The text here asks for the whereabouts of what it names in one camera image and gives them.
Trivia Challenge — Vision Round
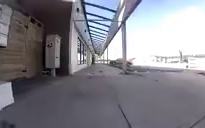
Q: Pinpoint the white utility cabinet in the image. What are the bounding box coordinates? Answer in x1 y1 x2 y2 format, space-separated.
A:
44 33 62 77

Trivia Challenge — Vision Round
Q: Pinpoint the bush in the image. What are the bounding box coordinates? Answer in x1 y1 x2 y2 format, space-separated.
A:
109 57 135 70

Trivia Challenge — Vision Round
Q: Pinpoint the grey concrete pavement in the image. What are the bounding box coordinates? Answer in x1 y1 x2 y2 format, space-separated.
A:
0 63 205 128

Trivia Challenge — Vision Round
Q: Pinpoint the wooden board fence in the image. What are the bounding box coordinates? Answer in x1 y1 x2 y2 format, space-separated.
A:
0 9 46 82

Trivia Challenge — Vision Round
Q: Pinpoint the white box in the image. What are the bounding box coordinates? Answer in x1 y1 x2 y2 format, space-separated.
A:
0 80 16 114

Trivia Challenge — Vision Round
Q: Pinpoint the metal canopy with posts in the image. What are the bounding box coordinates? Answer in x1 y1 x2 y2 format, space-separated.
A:
80 0 143 75

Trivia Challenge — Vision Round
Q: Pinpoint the low pale building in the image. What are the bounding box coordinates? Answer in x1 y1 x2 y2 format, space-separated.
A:
149 53 205 71

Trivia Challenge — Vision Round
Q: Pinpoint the grey mailbox bank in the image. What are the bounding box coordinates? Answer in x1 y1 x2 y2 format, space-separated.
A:
0 0 14 48

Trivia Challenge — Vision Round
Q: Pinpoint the white building with windows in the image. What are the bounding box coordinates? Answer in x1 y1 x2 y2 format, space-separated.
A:
0 0 98 83

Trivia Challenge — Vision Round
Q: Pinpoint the dark asphalt car park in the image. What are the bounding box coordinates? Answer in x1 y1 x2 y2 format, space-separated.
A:
131 65 205 79

